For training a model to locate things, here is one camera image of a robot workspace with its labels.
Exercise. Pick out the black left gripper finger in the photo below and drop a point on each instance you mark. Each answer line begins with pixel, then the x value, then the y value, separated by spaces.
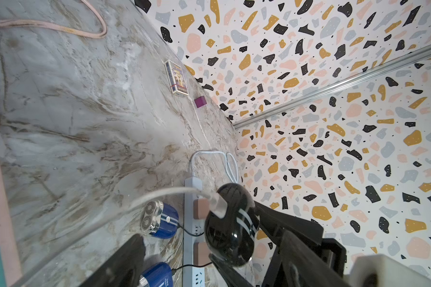
pixel 123 268

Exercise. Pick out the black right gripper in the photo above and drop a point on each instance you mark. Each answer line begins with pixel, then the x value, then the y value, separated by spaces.
pixel 294 262

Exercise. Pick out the pink plug lower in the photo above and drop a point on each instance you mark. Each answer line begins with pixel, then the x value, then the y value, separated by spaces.
pixel 201 253

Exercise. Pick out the pink plug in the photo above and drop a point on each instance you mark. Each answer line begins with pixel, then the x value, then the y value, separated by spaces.
pixel 201 253
pixel 201 208

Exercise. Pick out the white power strip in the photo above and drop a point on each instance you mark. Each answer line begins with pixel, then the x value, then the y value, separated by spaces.
pixel 192 276

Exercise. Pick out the pink plug upper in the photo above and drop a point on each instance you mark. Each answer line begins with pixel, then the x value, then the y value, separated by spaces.
pixel 201 208

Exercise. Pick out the purple cube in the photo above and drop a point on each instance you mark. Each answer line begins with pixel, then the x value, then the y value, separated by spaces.
pixel 200 101

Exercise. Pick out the playing card box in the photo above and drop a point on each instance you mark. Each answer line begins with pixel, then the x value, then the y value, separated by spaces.
pixel 176 79

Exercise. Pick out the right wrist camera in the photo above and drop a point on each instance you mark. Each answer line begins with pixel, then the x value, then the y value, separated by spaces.
pixel 382 271

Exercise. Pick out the aluminium corner post right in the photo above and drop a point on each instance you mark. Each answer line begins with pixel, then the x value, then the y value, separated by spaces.
pixel 409 59

